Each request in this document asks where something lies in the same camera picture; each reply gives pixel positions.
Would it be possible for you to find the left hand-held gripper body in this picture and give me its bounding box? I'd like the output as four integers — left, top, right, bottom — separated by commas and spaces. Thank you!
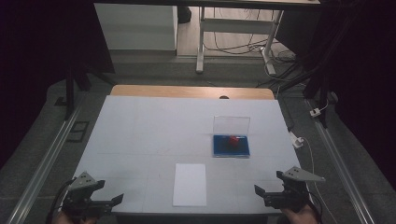
61, 171, 112, 217

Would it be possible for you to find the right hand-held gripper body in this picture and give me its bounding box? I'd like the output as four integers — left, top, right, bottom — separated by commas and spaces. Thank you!
263, 165, 327, 211

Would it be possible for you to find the blue ink pad box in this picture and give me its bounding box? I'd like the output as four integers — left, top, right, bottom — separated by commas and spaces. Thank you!
212, 115, 251, 159

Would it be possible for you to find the person's left hand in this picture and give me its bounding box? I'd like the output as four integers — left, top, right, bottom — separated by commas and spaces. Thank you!
50, 210, 97, 224

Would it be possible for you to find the person's right hand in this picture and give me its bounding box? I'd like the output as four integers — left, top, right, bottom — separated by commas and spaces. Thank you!
280, 203, 319, 224

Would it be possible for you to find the white power adapter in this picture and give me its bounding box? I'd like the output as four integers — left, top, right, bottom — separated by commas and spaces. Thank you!
289, 131, 305, 149

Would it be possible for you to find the white table cover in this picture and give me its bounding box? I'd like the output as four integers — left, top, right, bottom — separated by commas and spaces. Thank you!
72, 94, 312, 217

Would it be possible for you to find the white paper sheet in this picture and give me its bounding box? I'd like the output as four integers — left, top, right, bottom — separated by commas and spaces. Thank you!
172, 162, 207, 208

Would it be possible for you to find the black metal stand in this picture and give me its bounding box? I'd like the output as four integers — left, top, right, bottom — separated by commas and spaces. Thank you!
63, 60, 117, 121
256, 18, 339, 129

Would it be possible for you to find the wooden table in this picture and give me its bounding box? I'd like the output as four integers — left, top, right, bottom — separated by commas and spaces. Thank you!
109, 84, 276, 101

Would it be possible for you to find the white cabinet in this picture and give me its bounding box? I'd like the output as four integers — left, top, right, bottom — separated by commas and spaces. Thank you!
93, 3, 179, 52

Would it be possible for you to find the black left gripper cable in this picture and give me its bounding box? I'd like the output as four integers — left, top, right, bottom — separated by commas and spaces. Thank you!
46, 177, 77, 224

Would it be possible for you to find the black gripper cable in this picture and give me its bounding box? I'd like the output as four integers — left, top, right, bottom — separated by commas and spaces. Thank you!
307, 190, 324, 224
46, 177, 77, 224

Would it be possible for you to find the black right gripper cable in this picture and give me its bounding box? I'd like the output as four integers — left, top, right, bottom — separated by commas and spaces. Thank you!
307, 190, 324, 224

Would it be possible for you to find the white adapter cable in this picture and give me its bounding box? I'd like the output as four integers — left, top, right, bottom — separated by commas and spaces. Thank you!
301, 136, 339, 224

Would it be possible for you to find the aluminium floor rail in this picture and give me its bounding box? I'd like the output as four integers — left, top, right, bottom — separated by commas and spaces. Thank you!
304, 98, 376, 224
6, 102, 82, 224

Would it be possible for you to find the black floor frame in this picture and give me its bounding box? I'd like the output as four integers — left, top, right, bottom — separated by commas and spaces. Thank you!
65, 120, 91, 144

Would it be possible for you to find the bundle of floor cables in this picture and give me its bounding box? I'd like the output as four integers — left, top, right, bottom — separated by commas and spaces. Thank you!
204, 7, 298, 90

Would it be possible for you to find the white desk frame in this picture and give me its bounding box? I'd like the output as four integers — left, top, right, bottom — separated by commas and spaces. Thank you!
195, 6, 285, 77

